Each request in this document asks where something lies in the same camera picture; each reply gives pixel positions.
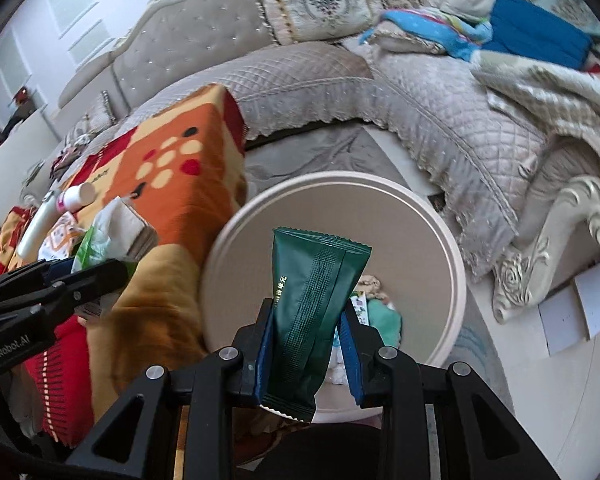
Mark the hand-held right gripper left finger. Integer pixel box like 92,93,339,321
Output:
62,299,276,480

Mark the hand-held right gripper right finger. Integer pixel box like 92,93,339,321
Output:
337,305,561,480

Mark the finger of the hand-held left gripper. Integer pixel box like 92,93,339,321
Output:
0,259,76,307
0,259,137,333

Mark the green white milk carton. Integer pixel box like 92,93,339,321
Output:
71,197,160,273

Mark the dark green packet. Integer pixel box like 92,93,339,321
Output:
257,226,372,423

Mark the white round trash bin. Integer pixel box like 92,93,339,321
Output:
198,172,467,426

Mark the white printed carton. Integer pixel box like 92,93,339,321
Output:
72,287,121,321

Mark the white thermos bottle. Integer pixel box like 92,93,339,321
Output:
17,200,63,257

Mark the white orange snack packet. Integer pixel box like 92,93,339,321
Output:
37,210,88,261

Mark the teal crumpled wrapper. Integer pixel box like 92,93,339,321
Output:
362,299,405,353

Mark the white bottle pink label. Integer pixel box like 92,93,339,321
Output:
55,181,97,211

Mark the pile of clothes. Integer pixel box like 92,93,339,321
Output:
50,135,93,181

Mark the white cabinet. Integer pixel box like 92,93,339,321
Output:
0,115,63,176

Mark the red orange printed blanket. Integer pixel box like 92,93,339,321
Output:
0,82,248,448

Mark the small striped beige cushion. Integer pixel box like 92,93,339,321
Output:
62,91,118,146

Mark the grey tufted sofa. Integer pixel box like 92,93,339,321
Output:
10,0,600,321

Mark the grey quilted sofa cover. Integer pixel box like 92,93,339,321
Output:
130,40,600,281

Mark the beige patterned blanket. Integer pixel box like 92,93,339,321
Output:
472,55,600,141

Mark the embroidered beige cushion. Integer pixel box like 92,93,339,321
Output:
252,0,386,46

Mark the blue quilted cloth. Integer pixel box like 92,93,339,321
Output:
480,0,593,68

